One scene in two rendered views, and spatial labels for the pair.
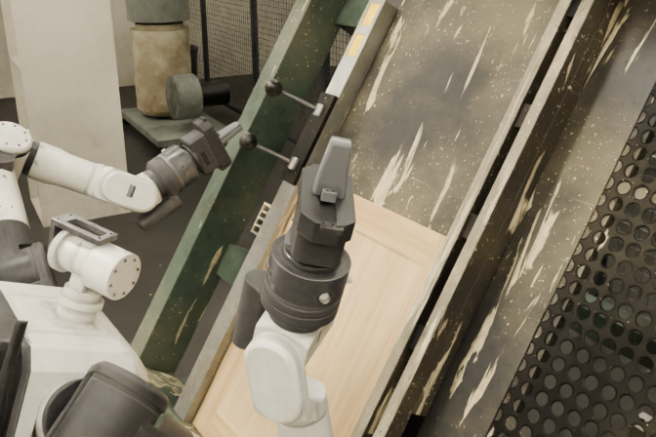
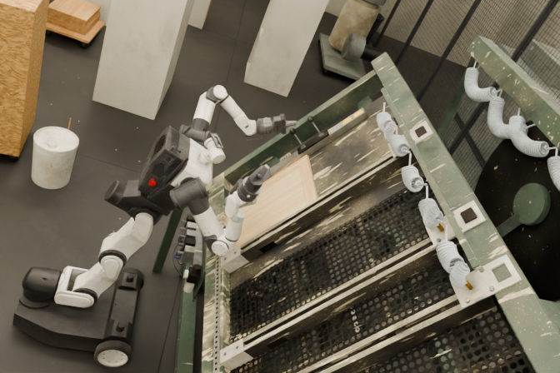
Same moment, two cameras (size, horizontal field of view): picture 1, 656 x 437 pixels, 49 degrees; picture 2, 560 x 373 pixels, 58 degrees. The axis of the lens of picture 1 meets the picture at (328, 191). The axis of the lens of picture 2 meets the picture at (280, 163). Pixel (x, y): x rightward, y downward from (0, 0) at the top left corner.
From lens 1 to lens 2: 139 cm
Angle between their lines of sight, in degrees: 19
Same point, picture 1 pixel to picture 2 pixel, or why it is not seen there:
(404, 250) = (307, 197)
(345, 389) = (266, 224)
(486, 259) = (317, 214)
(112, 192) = (241, 123)
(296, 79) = (330, 115)
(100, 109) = (299, 41)
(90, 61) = (307, 15)
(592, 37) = (385, 172)
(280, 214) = (289, 161)
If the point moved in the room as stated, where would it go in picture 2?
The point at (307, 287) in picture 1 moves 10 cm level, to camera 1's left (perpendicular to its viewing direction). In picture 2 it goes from (245, 191) to (226, 178)
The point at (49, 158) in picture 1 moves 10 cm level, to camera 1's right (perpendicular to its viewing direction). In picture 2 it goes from (228, 102) to (242, 112)
